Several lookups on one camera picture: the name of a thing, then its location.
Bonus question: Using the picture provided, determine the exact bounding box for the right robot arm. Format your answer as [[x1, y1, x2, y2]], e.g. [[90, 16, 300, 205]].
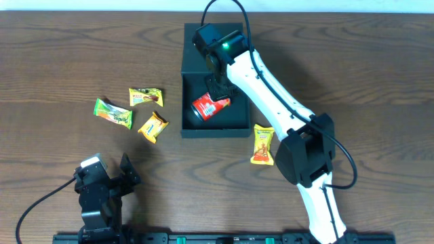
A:
[[193, 25, 348, 243]]

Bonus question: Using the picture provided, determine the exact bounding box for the yellow Apollo cake packet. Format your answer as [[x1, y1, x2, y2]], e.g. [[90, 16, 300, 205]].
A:
[[129, 88, 163, 107]]

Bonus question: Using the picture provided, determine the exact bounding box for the green Pandan snack packet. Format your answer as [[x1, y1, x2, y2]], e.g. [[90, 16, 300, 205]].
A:
[[94, 98, 133, 129]]

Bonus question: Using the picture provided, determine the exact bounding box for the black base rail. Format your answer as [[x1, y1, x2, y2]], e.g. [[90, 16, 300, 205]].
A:
[[52, 231, 397, 244]]

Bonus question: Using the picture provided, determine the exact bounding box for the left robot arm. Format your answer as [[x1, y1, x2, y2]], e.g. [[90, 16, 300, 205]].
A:
[[74, 153, 141, 243]]

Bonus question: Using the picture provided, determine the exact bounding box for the orange Le-mond biscuit packet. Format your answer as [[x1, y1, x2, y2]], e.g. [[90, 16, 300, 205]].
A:
[[138, 111, 169, 144]]

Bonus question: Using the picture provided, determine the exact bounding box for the dark green open box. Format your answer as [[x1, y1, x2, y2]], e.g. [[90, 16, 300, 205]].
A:
[[180, 23, 252, 138]]

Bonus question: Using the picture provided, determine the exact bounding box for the yellow orange snack packet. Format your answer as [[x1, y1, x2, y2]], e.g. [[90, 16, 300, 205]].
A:
[[250, 124, 275, 165]]

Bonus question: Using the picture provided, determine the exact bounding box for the red Pringles can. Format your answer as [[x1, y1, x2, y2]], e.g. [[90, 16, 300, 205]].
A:
[[191, 92, 231, 121]]

